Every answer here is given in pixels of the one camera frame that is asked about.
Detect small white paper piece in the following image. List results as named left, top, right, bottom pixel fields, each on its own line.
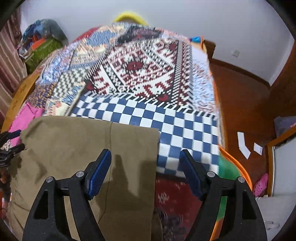
left=253, top=143, right=263, bottom=156

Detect patchwork patterned bedspread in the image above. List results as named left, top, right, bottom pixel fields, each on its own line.
left=16, top=23, right=220, bottom=240

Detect colourful fleece blanket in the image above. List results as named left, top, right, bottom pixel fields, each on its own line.
left=210, top=145, right=253, bottom=240

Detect pink croc shoe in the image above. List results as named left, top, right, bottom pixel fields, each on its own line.
left=253, top=173, right=268, bottom=197

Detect white paper strip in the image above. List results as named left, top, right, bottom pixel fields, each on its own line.
left=237, top=132, right=251, bottom=160

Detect wooden bed frame board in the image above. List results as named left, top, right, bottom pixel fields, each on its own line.
left=1, top=72, right=40, bottom=133

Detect pile of clothes and bags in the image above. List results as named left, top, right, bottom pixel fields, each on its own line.
left=18, top=19, right=69, bottom=74

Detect pink folded garment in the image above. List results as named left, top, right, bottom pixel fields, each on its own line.
left=7, top=102, right=45, bottom=147

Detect striped maroon curtain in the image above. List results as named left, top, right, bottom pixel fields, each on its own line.
left=0, top=8, right=27, bottom=123

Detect olive khaki pants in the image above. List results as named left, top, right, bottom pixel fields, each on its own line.
left=8, top=116, right=160, bottom=240

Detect wardrobe sliding door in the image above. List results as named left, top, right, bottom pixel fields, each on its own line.
left=267, top=126, right=295, bottom=196

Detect yellow pillow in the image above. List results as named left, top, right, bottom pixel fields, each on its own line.
left=113, top=11, right=148, bottom=26

